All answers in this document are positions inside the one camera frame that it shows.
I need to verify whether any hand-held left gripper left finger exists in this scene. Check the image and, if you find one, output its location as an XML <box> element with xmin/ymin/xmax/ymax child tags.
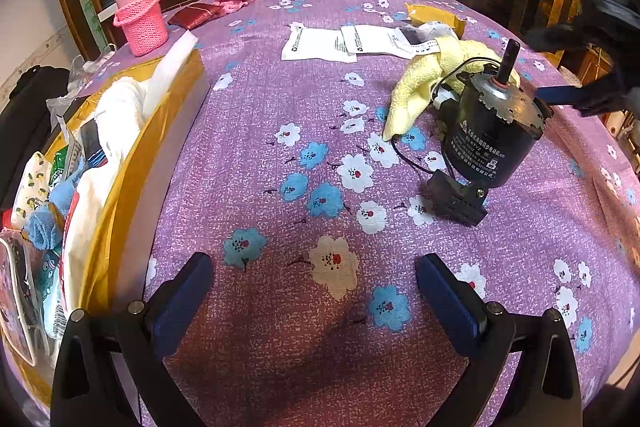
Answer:
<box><xmin>50</xmin><ymin>252</ymin><xmax>216</xmax><ymax>427</ymax></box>

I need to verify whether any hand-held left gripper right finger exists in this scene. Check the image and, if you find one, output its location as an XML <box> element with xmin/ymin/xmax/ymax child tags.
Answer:
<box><xmin>415</xmin><ymin>253</ymin><xmax>584</xmax><ymax>427</ymax></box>

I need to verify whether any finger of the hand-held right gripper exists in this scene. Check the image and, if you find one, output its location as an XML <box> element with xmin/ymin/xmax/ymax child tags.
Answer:
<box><xmin>524</xmin><ymin>23</ymin><xmax>598</xmax><ymax>54</ymax></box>
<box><xmin>534</xmin><ymin>84</ymin><xmax>597</xmax><ymax>109</ymax></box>

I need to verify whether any black electric motor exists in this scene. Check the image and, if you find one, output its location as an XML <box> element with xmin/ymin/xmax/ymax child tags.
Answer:
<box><xmin>390</xmin><ymin>38</ymin><xmax>555</xmax><ymax>229</ymax></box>

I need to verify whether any golden cardboard box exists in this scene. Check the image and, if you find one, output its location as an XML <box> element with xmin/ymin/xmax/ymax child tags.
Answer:
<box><xmin>0</xmin><ymin>31</ymin><xmax>212</xmax><ymax>410</ymax></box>

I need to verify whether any teal wipes packet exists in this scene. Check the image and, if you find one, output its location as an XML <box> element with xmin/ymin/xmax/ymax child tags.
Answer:
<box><xmin>36</xmin><ymin>247</ymin><xmax>68</xmax><ymax>340</ymax></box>

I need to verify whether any white towel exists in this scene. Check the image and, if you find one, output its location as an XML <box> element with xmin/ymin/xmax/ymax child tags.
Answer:
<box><xmin>94</xmin><ymin>76</ymin><xmax>152</xmax><ymax>168</ymax></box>

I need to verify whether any yellow packet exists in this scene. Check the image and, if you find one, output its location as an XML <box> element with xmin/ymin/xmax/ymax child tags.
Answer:
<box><xmin>404</xmin><ymin>2</ymin><xmax>467</xmax><ymax>38</ymax></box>

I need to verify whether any black and white packet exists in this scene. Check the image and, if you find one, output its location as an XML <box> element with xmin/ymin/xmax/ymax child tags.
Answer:
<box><xmin>399</xmin><ymin>26</ymin><xmax>443</xmax><ymax>56</ymax></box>

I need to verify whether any yellow towel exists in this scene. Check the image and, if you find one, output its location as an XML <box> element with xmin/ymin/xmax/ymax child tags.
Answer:
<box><xmin>381</xmin><ymin>33</ymin><xmax>522</xmax><ymax>142</ymax></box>

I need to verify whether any blue towel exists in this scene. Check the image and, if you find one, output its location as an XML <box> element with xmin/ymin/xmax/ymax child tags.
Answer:
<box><xmin>24</xmin><ymin>178</ymin><xmax>77</xmax><ymax>252</ymax></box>

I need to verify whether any clear zip pouch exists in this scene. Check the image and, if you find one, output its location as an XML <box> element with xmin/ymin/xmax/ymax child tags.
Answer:
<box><xmin>0</xmin><ymin>228</ymin><xmax>52</xmax><ymax>367</ymax></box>

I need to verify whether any purple floral bedsheet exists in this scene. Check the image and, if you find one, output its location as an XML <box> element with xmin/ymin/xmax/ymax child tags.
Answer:
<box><xmin>75</xmin><ymin>0</ymin><xmax>640</xmax><ymax>427</ymax></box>

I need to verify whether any green packet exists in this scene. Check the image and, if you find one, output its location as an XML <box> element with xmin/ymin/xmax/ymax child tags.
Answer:
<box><xmin>49</xmin><ymin>143</ymin><xmax>84</xmax><ymax>184</ymax></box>

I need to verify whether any bee-print white packet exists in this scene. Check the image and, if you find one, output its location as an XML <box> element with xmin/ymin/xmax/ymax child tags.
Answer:
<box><xmin>9</xmin><ymin>151</ymin><xmax>54</xmax><ymax>229</ymax></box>

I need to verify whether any black bag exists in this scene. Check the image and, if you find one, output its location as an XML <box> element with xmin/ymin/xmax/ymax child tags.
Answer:
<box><xmin>0</xmin><ymin>66</ymin><xmax>72</xmax><ymax>210</ymax></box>

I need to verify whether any clear plastic bag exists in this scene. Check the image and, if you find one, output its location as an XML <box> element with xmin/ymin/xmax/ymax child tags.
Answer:
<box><xmin>46</xmin><ymin>53</ymin><xmax>117</xmax><ymax>118</ymax></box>

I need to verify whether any red wallet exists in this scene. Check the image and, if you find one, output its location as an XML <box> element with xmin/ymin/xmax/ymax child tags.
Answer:
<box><xmin>166</xmin><ymin>2</ymin><xmax>224</xmax><ymax>31</ymax></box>

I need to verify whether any pink mesh basket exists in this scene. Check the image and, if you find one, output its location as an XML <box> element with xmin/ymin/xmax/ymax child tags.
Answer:
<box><xmin>111</xmin><ymin>0</ymin><xmax>169</xmax><ymax>58</ymax></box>

